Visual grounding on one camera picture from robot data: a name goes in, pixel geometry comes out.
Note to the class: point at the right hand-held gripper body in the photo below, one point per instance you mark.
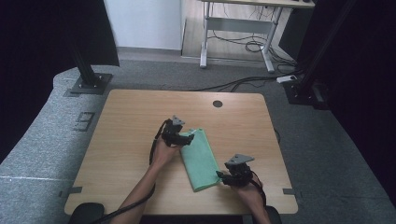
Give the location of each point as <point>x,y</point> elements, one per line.
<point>241,174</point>

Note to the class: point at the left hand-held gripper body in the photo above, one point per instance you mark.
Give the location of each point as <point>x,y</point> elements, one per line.
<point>171,132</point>

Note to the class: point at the green microfiber cloth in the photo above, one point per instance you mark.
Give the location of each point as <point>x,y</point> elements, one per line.
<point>200,161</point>

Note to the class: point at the person's left hand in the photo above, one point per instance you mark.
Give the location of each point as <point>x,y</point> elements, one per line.
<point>162,155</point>

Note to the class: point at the person's right hand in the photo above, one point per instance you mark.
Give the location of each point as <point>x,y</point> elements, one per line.
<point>255,196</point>

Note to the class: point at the black round table grommet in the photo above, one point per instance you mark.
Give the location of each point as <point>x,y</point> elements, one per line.
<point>217,104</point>

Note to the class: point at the grey floor tape strip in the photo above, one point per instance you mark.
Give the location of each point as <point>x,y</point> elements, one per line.
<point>291,191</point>
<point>73,190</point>

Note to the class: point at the person's right knee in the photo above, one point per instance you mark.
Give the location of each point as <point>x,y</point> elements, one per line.
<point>275,216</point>

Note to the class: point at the person's knee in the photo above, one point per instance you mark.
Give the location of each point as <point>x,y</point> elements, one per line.
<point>85,214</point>
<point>275,216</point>

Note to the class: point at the grey floor tape squares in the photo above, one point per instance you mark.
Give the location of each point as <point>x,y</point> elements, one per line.
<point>84,121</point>

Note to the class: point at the black metal stand with base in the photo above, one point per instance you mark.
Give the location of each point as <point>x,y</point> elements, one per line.
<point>90,82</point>
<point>303,90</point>

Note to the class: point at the white power strip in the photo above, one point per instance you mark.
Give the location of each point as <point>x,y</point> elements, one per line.
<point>286,79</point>

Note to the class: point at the person's left knee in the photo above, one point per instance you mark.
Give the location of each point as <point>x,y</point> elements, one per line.
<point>85,214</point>

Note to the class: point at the white-framed desk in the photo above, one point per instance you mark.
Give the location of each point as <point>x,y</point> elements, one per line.
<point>238,25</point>

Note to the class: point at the black box under desk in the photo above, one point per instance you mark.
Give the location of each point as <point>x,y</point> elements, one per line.
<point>292,31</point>

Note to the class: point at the black curtain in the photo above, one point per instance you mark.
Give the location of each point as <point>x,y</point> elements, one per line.
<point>37,46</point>
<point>367,77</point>

